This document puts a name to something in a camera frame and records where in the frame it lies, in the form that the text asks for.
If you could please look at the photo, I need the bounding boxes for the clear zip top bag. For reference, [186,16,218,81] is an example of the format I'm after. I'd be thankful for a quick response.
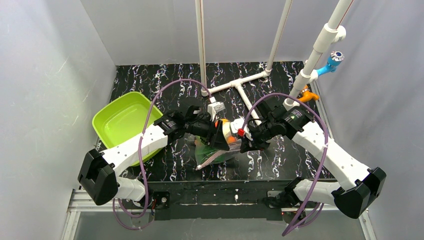
[192,119,242,171]

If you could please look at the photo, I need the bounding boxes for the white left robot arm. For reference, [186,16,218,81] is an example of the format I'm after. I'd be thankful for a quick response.
[77,106,230,206]

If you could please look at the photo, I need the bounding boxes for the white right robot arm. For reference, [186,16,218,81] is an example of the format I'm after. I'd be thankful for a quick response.
[237,100,387,219]

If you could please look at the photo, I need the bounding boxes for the red fake apple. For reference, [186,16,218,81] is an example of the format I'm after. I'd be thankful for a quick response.
[214,118,237,146]

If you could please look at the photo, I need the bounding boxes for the green fake leafy vegetable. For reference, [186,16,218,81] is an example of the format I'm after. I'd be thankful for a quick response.
[194,138,231,165]

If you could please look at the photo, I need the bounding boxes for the orange tap valve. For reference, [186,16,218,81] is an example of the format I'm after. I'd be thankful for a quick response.
[298,85,320,103]

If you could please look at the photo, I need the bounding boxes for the lime green plastic basin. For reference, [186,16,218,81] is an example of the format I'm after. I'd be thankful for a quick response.
[92,91,168,167]

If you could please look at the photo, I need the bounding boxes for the blue tap valve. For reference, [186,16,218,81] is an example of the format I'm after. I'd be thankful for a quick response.
[316,51,345,76]

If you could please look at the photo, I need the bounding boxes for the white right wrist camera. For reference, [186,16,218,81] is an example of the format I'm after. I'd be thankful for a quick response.
[230,117,246,138]

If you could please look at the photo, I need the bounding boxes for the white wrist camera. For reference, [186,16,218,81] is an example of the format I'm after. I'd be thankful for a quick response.
[230,117,246,138]
[207,97,226,121]

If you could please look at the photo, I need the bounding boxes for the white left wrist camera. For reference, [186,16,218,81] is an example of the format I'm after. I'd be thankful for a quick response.
[207,97,226,121]

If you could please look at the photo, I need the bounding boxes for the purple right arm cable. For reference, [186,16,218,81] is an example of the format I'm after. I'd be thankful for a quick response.
[241,92,329,238]

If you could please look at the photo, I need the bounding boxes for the white PVC pipe frame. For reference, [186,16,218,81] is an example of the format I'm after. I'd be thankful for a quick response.
[194,0,355,127]

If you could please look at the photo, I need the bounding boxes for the aluminium frame rail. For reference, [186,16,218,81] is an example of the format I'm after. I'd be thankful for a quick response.
[59,188,379,240]

